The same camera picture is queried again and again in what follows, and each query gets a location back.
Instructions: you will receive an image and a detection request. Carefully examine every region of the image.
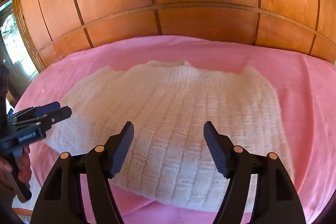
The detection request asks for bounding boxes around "white knitted sweater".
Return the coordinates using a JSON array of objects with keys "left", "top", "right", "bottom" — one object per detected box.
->
[{"left": 45, "top": 61, "right": 294, "bottom": 212}]

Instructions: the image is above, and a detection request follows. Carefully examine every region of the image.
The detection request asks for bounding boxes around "person's left hand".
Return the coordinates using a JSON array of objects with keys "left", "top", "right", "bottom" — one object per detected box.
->
[{"left": 0, "top": 144, "right": 33, "bottom": 189}]

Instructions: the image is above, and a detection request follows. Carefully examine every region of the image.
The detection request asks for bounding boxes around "window with wooden frame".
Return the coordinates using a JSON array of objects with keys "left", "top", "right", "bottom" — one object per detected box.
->
[{"left": 1, "top": 0, "right": 39, "bottom": 100}]

